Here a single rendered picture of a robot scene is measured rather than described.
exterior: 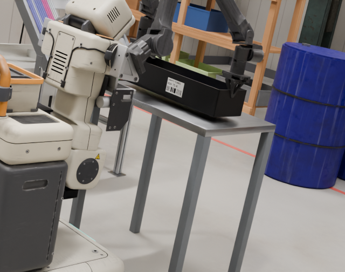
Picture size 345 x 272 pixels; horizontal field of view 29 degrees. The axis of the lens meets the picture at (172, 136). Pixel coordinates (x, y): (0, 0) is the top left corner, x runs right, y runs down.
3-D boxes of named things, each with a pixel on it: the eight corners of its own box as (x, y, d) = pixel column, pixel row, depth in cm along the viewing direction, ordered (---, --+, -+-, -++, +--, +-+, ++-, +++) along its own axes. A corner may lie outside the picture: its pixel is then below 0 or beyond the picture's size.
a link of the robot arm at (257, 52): (232, 29, 268) (247, 29, 261) (253, 32, 275) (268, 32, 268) (229, 59, 269) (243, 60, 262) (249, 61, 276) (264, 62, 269)
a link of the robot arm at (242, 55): (233, 42, 265) (242, 45, 261) (246, 44, 270) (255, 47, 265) (229, 60, 267) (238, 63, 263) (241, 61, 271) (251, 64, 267)
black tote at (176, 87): (120, 79, 303) (124, 54, 300) (147, 79, 316) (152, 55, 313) (213, 117, 266) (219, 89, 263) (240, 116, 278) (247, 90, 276)
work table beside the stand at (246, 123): (165, 315, 276) (206, 129, 255) (64, 243, 321) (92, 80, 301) (235, 292, 308) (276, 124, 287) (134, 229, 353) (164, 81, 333)
